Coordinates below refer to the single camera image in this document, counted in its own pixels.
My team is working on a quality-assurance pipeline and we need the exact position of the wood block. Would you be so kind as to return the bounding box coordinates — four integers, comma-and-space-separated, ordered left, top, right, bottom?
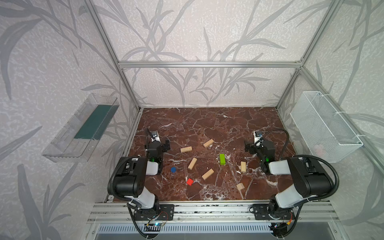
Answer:
202, 169, 215, 180
203, 139, 215, 148
188, 158, 198, 170
241, 162, 247, 173
180, 147, 193, 153

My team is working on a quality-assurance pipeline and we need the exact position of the green block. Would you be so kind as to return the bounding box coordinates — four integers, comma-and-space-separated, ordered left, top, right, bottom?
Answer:
219, 154, 226, 166

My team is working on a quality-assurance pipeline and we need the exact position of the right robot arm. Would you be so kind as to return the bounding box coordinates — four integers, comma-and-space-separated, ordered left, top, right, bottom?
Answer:
245, 140, 340, 220

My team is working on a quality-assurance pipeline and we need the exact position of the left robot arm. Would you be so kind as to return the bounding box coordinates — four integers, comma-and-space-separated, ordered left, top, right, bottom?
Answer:
108, 140, 171, 215

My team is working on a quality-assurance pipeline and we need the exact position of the red block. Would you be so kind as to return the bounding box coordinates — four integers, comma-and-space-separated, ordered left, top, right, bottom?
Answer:
187, 179, 194, 186

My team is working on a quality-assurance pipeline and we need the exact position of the small wood cube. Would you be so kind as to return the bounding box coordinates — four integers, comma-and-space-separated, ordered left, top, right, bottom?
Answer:
236, 183, 245, 191

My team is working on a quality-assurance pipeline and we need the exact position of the pink object in basket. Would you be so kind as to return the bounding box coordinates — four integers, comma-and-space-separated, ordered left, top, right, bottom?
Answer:
314, 145, 327, 158

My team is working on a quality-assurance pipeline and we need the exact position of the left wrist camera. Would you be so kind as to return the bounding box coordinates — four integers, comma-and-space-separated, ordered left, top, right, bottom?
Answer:
149, 131, 160, 142

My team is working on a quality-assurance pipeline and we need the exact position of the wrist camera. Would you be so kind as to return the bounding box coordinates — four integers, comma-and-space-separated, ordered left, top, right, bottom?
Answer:
253, 131, 263, 146
149, 131, 160, 142

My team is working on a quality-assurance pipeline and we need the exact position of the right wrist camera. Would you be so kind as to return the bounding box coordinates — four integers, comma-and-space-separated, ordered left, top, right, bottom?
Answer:
253, 131, 263, 146

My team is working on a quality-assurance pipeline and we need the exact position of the white wire basket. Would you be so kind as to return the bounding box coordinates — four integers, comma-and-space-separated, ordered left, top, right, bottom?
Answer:
291, 91, 364, 163

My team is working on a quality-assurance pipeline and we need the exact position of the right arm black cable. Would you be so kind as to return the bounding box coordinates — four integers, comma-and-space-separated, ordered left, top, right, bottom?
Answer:
260, 128, 340, 202

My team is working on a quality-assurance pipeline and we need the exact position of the clear plastic wall bin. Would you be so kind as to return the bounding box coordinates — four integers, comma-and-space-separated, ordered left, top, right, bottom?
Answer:
42, 94, 120, 163

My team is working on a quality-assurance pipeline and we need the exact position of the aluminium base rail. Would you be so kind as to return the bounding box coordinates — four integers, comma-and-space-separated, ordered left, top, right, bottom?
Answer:
87, 201, 340, 224

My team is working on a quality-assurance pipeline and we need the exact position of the aluminium cage frame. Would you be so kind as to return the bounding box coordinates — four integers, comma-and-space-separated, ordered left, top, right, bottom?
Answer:
83, 0, 384, 175

